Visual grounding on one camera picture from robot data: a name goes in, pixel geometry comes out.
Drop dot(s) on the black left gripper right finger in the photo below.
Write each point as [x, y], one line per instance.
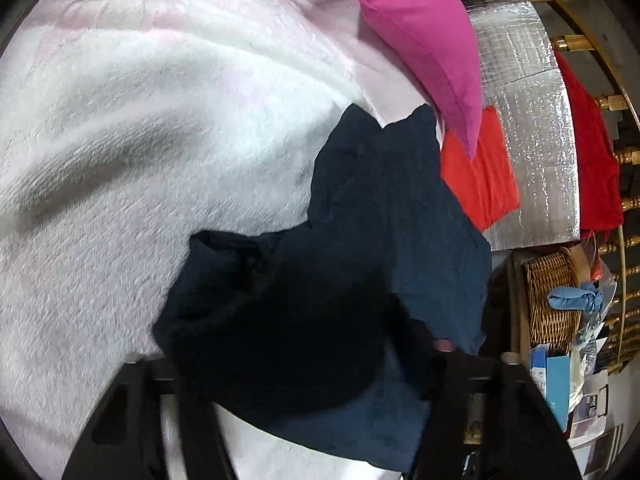
[488, 420]

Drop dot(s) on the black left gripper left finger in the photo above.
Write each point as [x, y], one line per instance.
[123, 438]

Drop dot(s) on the navy blue zip jacket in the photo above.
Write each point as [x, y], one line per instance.
[316, 333]

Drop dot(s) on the blue white box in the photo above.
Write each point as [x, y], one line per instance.
[551, 374]

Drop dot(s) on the light blue cloth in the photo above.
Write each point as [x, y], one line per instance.
[585, 298]

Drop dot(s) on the dark red cloth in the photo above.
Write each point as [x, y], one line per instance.
[600, 204]

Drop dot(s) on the red orange pillow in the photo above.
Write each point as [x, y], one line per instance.
[485, 186]

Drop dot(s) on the white pink fleece blanket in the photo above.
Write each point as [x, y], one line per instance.
[127, 126]

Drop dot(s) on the silver foil insulation mat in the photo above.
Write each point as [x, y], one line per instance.
[522, 80]

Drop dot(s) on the magenta pillow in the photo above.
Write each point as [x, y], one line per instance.
[437, 42]

